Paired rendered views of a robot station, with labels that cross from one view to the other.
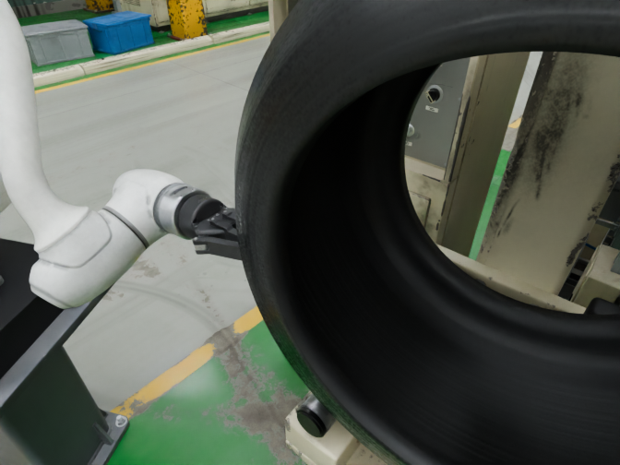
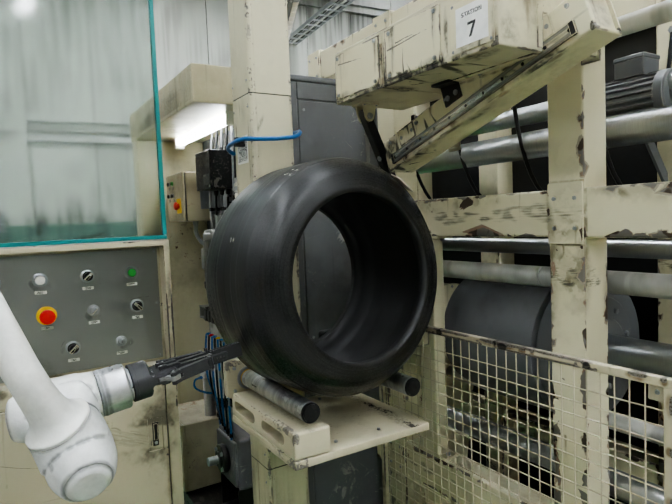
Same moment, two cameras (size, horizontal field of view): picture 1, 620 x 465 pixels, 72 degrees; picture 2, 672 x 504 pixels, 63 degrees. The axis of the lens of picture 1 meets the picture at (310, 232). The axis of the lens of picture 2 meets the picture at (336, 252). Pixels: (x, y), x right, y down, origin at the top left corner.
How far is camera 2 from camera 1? 107 cm
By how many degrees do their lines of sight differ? 72
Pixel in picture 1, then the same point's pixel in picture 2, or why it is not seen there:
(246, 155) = (277, 247)
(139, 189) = (75, 382)
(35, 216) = (60, 401)
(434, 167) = (151, 361)
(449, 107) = (151, 310)
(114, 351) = not seen: outside the picture
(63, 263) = (100, 432)
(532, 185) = not seen: hidden behind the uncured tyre
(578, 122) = not seen: hidden behind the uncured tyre
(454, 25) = (333, 190)
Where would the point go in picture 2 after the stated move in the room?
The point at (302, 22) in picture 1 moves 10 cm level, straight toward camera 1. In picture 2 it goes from (287, 198) to (332, 195)
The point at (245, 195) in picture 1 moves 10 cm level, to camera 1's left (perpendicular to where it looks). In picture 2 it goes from (277, 266) to (253, 271)
